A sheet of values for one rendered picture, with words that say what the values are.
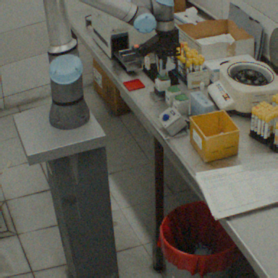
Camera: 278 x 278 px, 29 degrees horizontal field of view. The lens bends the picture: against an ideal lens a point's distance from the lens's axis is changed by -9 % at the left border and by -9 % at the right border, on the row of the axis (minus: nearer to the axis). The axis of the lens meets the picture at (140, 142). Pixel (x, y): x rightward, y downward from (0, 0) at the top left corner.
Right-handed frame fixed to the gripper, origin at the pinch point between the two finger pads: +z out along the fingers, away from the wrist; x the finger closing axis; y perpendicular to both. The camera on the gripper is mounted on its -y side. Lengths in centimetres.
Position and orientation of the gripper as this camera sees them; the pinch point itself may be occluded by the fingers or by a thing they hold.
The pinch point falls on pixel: (160, 74)
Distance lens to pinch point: 218.7
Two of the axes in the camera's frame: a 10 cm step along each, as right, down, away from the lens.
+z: 0.3, 8.1, 5.8
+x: -3.6, -5.3, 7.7
